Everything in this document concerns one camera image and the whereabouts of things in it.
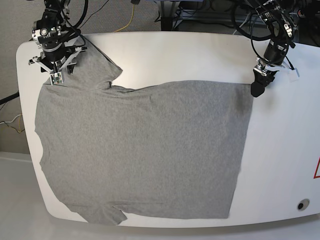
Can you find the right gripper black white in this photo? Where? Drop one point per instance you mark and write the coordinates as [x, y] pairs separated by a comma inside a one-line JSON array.
[[60, 59]]

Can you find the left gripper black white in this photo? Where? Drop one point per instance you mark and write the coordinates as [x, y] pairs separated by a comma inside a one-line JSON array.
[[274, 60]]

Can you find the grey T-shirt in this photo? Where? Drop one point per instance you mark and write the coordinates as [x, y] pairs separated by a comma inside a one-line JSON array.
[[172, 150]]

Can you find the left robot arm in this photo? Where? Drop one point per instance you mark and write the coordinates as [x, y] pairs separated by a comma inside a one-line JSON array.
[[278, 33]]

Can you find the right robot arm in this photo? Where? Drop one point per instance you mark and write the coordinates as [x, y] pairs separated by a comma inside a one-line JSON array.
[[60, 41]]

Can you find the red triangle sticker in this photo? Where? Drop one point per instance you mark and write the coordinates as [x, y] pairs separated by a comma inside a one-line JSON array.
[[317, 170]]

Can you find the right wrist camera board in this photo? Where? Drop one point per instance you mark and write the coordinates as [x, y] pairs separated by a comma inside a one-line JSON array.
[[56, 78]]

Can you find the black table leg post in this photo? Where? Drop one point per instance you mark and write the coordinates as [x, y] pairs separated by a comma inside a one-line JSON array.
[[166, 23]]

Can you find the aluminium frame rail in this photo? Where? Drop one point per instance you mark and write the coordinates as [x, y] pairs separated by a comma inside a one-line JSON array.
[[200, 20]]

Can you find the table cable grommet hole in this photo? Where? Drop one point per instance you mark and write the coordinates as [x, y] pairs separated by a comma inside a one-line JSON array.
[[303, 204]]

